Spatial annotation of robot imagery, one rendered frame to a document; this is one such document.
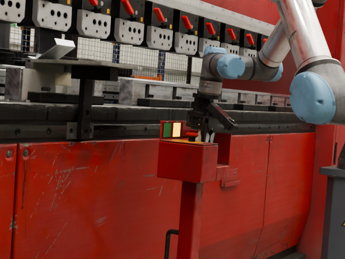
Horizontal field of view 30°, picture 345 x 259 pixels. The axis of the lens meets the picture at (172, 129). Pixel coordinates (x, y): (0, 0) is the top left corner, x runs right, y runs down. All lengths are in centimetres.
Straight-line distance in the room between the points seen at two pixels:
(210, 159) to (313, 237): 198
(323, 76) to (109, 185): 87
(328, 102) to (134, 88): 104
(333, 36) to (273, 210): 111
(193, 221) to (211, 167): 19
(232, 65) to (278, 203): 154
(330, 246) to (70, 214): 78
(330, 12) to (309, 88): 241
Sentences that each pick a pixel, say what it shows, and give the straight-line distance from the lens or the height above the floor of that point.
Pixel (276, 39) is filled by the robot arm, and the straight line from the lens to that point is 196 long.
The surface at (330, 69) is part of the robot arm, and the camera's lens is 152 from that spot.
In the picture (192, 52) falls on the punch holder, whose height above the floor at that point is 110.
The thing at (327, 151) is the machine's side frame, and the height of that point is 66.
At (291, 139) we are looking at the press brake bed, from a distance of 347.
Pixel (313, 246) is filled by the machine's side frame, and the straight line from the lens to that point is 392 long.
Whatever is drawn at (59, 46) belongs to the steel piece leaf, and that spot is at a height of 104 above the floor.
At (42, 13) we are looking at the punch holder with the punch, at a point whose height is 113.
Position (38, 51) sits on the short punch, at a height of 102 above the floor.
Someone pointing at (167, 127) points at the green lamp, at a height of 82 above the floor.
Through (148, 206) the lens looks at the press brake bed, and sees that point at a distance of 229.
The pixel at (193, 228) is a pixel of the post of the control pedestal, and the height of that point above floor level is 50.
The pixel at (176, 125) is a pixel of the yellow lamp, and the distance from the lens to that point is 210.
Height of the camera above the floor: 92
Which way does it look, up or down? 3 degrees down
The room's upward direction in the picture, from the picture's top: 4 degrees clockwise
